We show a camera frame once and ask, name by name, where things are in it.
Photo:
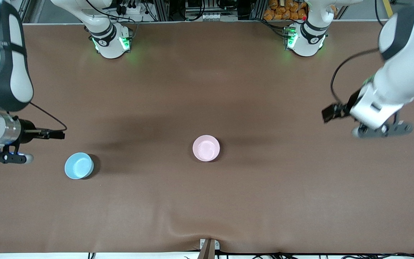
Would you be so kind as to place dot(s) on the silver metal mount bracket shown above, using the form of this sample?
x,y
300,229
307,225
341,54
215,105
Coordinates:
x,y
202,244

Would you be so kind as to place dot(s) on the light blue bowl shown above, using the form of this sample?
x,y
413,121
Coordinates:
x,y
79,166

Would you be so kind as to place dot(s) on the aluminium frame post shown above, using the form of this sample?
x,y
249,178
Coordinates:
x,y
258,10
162,10

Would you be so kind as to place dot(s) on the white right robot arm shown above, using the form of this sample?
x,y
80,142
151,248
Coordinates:
x,y
13,72

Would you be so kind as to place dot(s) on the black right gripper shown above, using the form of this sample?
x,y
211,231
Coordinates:
x,y
27,130

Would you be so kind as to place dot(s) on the brown table cover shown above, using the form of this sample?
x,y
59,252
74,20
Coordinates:
x,y
207,90

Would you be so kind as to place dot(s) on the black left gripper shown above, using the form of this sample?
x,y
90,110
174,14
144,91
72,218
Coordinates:
x,y
353,101

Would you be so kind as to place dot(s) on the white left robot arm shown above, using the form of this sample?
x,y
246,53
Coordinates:
x,y
401,72

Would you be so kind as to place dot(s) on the orange snack bag pile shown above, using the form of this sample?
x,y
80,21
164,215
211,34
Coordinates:
x,y
282,10

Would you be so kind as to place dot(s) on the light pink bowl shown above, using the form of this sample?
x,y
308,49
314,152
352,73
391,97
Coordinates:
x,y
206,148

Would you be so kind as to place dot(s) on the brown camera mount bar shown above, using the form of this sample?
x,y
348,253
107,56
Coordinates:
x,y
207,252

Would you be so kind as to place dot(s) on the white power strip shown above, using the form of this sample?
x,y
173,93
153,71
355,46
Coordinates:
x,y
137,10

